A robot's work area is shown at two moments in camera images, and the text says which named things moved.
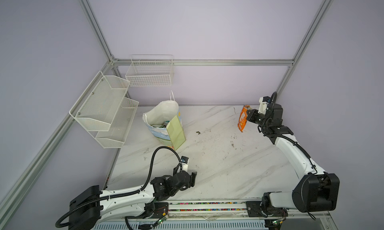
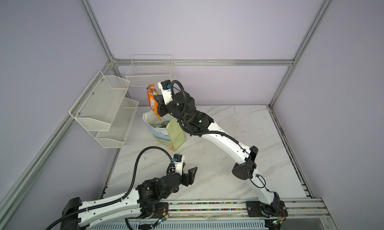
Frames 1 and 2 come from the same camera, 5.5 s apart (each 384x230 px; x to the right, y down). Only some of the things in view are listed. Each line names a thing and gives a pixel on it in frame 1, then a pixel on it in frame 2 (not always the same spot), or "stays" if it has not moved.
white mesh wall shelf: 105,110 stays
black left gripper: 193,179 stays
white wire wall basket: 150,70 stays
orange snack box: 242,120 → 151,91
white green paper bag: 164,121 stays
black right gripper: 251,114 → 160,105
